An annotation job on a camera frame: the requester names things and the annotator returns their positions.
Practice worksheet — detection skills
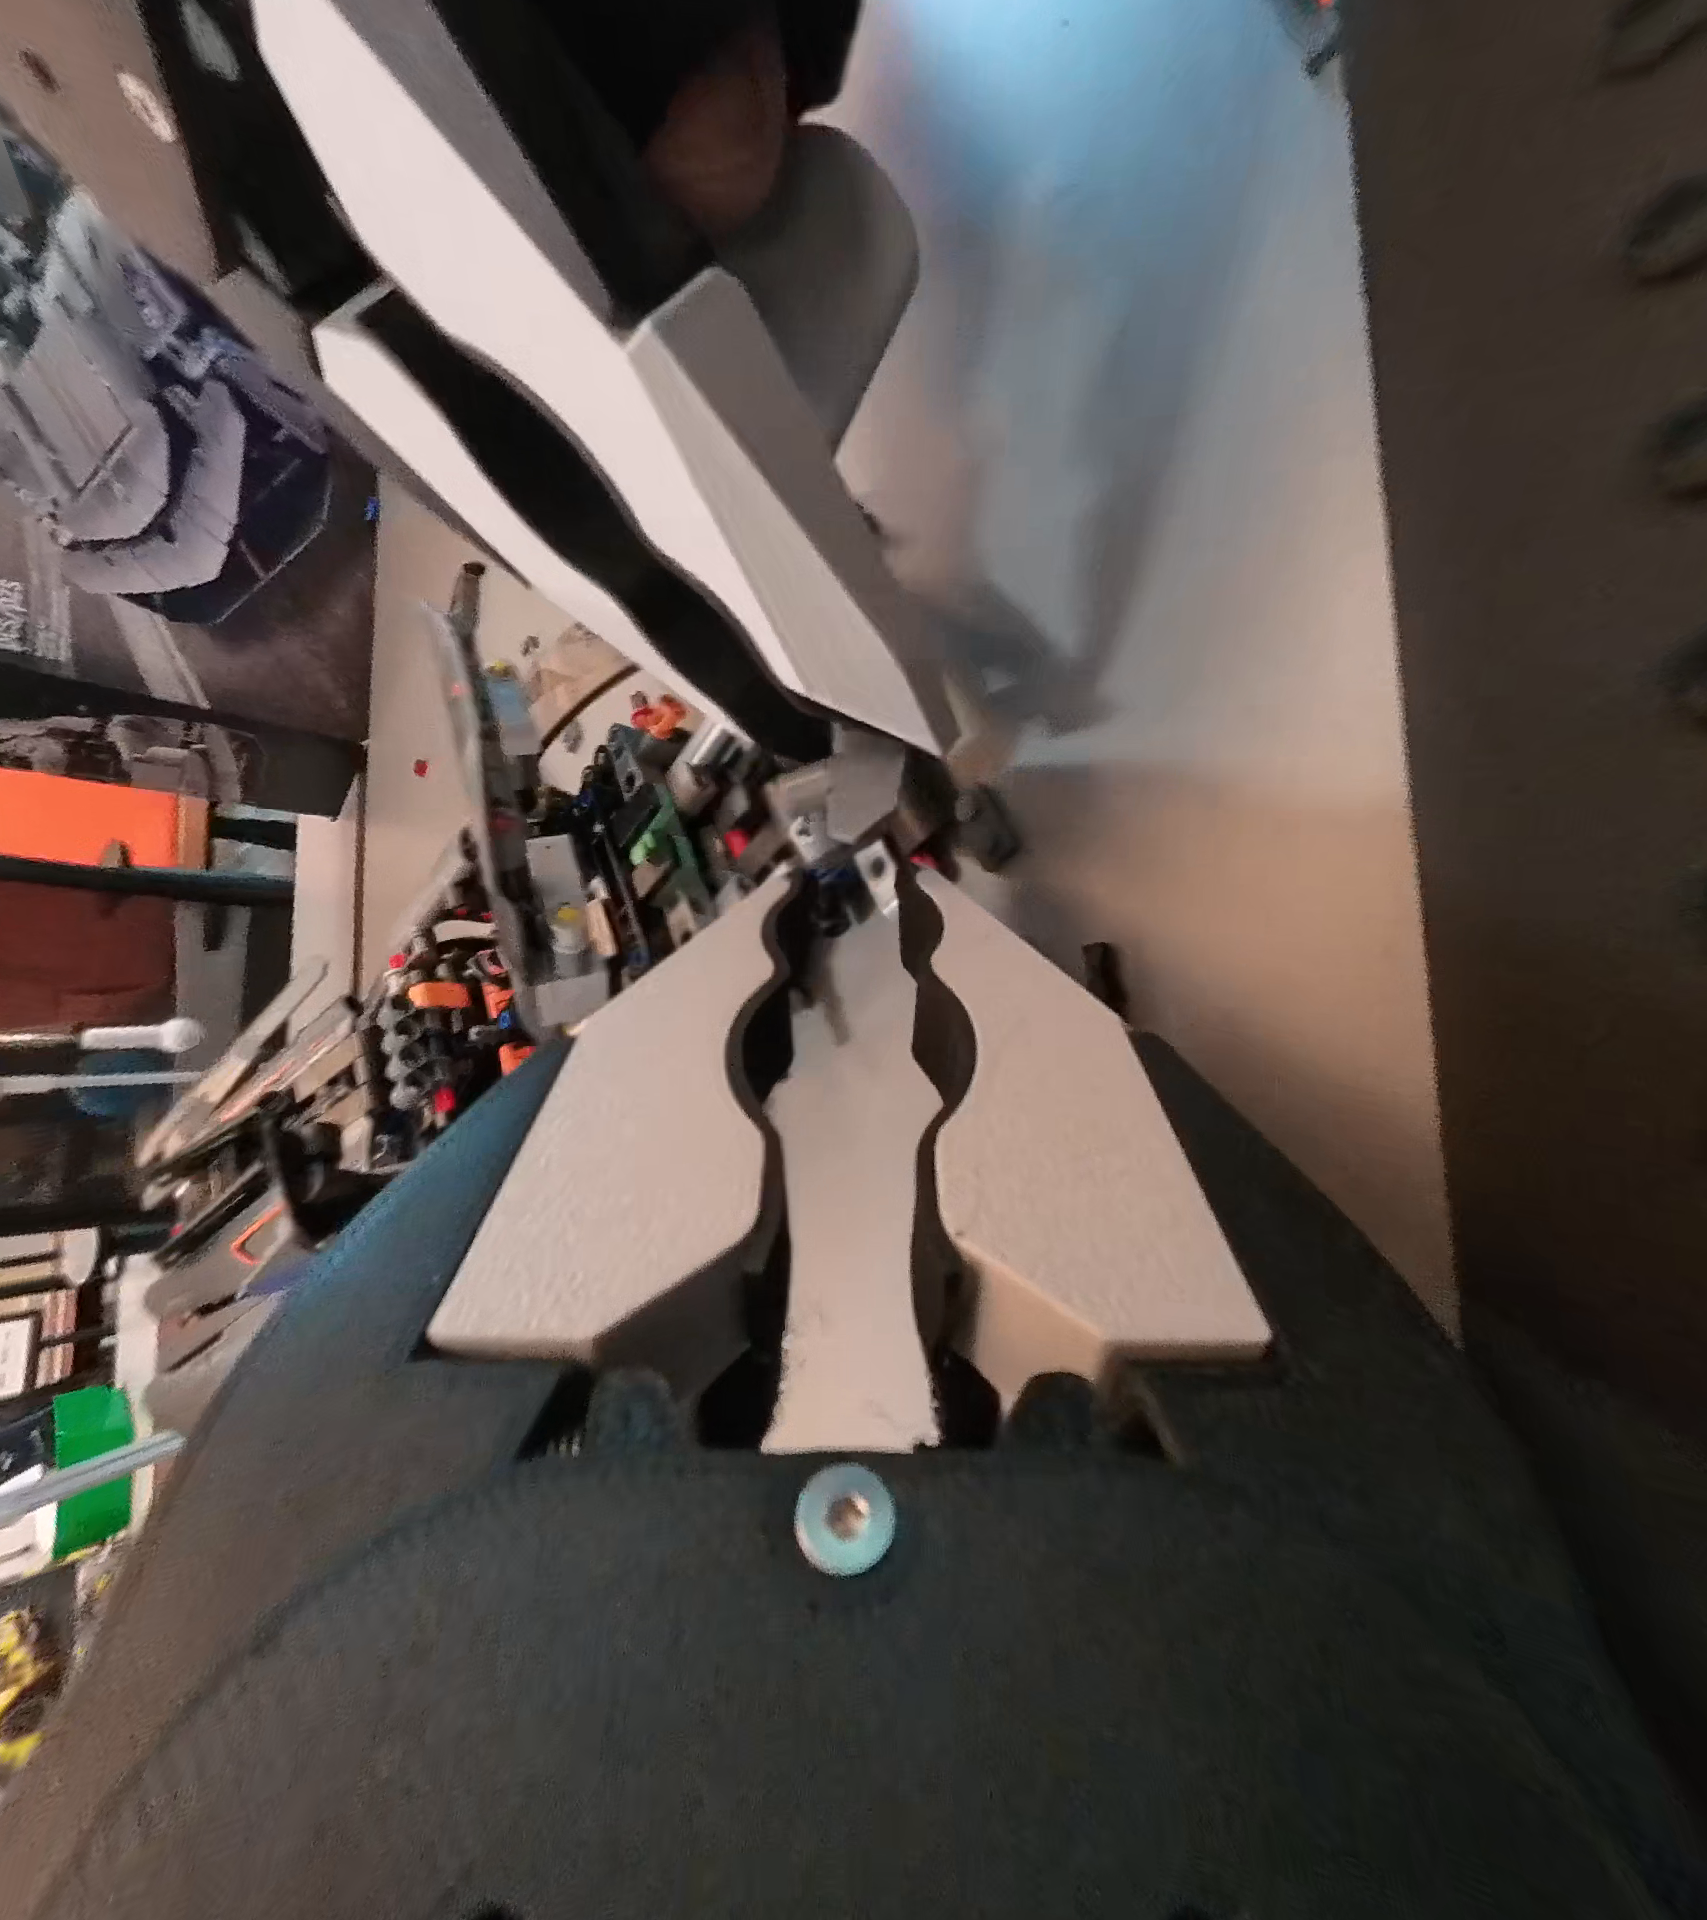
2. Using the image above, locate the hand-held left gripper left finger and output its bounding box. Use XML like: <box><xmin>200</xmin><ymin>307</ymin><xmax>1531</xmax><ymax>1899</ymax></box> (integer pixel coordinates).
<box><xmin>426</xmin><ymin>869</ymin><xmax>814</xmax><ymax>1360</ymax></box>

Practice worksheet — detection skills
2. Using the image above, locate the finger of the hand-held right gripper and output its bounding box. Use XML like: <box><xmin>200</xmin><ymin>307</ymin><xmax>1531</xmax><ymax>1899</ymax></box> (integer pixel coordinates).
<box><xmin>254</xmin><ymin>0</ymin><xmax>976</xmax><ymax>752</ymax></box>
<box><xmin>314</xmin><ymin>283</ymin><xmax>856</xmax><ymax>752</ymax></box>

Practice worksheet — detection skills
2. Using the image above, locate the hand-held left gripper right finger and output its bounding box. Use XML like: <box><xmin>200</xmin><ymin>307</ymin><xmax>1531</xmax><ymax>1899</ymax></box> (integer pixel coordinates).
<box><xmin>896</xmin><ymin>866</ymin><xmax>1276</xmax><ymax>1363</ymax></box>

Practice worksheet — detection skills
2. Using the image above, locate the grey lego car model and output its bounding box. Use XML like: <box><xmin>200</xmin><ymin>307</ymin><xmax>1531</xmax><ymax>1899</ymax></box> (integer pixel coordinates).
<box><xmin>140</xmin><ymin>562</ymin><xmax>1036</xmax><ymax>1321</ymax></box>

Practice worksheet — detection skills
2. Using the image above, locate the grey curved lego panel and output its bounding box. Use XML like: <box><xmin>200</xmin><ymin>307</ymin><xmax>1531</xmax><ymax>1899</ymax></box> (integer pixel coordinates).
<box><xmin>854</xmin><ymin>516</ymin><xmax>1110</xmax><ymax>797</ymax></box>

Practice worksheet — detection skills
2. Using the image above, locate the lego set box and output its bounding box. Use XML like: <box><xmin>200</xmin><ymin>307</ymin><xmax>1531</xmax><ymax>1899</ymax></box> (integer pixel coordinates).
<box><xmin>0</xmin><ymin>0</ymin><xmax>382</xmax><ymax>819</ymax></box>

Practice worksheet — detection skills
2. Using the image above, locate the person's right hand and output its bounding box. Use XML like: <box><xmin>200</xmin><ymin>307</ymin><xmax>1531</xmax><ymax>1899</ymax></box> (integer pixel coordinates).
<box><xmin>650</xmin><ymin>30</ymin><xmax>798</xmax><ymax>228</ymax></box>

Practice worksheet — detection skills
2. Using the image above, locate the white swab stick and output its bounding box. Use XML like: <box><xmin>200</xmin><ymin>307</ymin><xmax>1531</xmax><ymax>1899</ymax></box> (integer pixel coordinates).
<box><xmin>0</xmin><ymin>1015</ymin><xmax>206</xmax><ymax>1056</ymax></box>

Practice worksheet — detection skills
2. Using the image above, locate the orange box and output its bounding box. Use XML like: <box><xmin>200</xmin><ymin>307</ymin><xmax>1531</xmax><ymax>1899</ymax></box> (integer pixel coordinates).
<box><xmin>0</xmin><ymin>755</ymin><xmax>214</xmax><ymax>872</ymax></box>

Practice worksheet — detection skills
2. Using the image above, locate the green roll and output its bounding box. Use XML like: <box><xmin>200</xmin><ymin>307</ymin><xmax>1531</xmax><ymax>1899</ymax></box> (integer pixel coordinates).
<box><xmin>48</xmin><ymin>1385</ymin><xmax>138</xmax><ymax>1557</ymax></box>

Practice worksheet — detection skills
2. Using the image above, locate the dark dimpled panel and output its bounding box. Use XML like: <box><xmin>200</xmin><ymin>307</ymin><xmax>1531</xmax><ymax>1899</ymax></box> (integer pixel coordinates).
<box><xmin>1340</xmin><ymin>0</ymin><xmax>1707</xmax><ymax>1920</ymax></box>

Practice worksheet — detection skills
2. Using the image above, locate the yellow black printed card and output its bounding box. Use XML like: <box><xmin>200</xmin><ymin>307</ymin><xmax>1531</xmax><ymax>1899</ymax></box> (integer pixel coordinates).
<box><xmin>0</xmin><ymin>1603</ymin><xmax>76</xmax><ymax>1771</ymax></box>

